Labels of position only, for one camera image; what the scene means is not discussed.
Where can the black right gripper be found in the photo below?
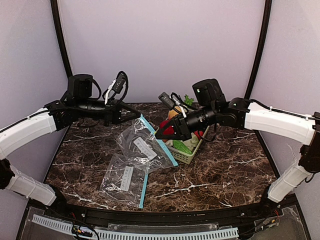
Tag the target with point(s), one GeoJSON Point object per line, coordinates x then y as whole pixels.
{"type": "Point", "coordinates": [182, 126]}

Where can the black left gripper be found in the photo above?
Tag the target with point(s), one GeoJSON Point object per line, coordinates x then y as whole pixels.
{"type": "Point", "coordinates": [110, 114]}

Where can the clear zip bag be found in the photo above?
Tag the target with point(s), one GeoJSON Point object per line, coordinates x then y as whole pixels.
{"type": "Point", "coordinates": [124, 182]}
{"type": "Point", "coordinates": [140, 146]}

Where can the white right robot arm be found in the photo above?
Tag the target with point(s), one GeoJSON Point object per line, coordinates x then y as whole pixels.
{"type": "Point", "coordinates": [250, 114]}

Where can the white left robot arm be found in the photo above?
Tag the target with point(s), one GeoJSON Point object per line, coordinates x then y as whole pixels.
{"type": "Point", "coordinates": [83, 99]}

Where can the green leafy vegetable toy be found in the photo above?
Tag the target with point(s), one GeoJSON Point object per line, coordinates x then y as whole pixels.
{"type": "Point", "coordinates": [179, 145]}

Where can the yellow peach toy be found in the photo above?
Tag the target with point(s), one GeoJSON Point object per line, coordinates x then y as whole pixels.
{"type": "Point", "coordinates": [172, 113]}

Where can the white green cabbage toy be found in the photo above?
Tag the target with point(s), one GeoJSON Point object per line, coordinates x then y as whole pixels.
{"type": "Point", "coordinates": [190, 143]}

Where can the white radish with leaves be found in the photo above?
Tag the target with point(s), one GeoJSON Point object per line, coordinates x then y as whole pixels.
{"type": "Point", "coordinates": [187, 102]}

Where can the pale green perforated basket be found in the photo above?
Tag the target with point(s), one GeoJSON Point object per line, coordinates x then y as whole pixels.
{"type": "Point", "coordinates": [186, 158]}

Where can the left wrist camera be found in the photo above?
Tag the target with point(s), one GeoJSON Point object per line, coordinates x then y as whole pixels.
{"type": "Point", "coordinates": [120, 80]}

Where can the black table edge rail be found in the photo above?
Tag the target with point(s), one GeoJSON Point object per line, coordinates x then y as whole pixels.
{"type": "Point", "coordinates": [241, 216]}

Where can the light blue cable duct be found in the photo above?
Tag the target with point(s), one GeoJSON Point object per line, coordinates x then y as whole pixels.
{"type": "Point", "coordinates": [138, 232]}

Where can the black left frame post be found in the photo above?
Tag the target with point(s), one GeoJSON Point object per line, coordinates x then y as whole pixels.
{"type": "Point", "coordinates": [60, 37]}

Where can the black frame post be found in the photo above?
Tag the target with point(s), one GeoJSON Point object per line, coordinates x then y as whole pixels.
{"type": "Point", "coordinates": [60, 37]}
{"type": "Point", "coordinates": [260, 48]}

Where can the black right frame post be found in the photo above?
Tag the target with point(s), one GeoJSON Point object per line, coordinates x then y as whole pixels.
{"type": "Point", "coordinates": [260, 48]}

